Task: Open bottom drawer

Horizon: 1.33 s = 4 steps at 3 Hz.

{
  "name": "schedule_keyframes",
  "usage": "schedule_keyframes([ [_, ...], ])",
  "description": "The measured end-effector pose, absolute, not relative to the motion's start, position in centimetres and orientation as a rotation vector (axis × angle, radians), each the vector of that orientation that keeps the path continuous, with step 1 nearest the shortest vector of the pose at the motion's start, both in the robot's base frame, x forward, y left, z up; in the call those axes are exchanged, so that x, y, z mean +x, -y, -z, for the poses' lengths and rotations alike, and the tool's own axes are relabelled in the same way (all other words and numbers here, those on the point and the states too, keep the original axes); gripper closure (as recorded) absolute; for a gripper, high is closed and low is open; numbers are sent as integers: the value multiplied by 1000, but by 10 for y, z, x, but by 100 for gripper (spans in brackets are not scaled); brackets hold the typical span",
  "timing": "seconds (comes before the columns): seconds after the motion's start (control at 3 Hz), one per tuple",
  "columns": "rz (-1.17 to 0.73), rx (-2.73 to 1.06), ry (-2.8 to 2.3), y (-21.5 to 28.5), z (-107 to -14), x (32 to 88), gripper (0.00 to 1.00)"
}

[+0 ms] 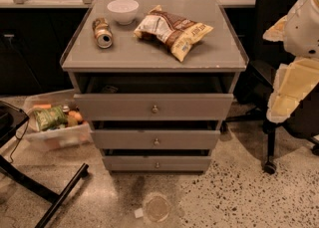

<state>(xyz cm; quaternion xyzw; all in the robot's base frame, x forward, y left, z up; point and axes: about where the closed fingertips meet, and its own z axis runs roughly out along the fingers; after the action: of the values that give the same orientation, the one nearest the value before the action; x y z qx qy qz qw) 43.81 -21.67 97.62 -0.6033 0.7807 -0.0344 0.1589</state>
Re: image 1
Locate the black table stand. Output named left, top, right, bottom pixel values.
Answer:
left=0, top=100, right=90, bottom=228

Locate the grey top drawer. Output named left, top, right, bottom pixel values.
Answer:
left=75, top=74, right=233, bottom=120

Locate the orange fruit in bin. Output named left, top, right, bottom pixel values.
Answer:
left=69, top=111, right=83, bottom=123

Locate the grey drawer cabinet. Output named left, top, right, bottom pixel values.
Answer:
left=62, top=0, right=248, bottom=159

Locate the gold soda can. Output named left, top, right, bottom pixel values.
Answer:
left=92, top=18, right=113, bottom=49

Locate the black office chair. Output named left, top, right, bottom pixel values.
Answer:
left=234, top=0, right=319, bottom=174

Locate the grey drawer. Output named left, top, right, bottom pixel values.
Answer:
left=75, top=74, right=233, bottom=120
left=92, top=120, right=220, bottom=150
left=103, top=155, right=211, bottom=172

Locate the grey bottom drawer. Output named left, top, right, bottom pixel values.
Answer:
left=103, top=155, right=211, bottom=172

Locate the green snack bag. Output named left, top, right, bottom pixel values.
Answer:
left=34, top=107, right=67, bottom=131

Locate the brown yellow chip bag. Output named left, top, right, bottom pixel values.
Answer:
left=134, top=5, right=213, bottom=62

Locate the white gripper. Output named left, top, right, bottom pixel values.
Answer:
left=266, top=57, right=319, bottom=123

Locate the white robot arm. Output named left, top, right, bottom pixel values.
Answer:
left=263, top=0, right=319, bottom=123

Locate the grey middle drawer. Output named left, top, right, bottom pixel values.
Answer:
left=92, top=120, right=220, bottom=150

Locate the clear plastic storage bin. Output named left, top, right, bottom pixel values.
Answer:
left=23, top=90, right=93, bottom=151

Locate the white ceramic bowl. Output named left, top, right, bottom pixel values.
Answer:
left=107, top=0, right=140, bottom=25

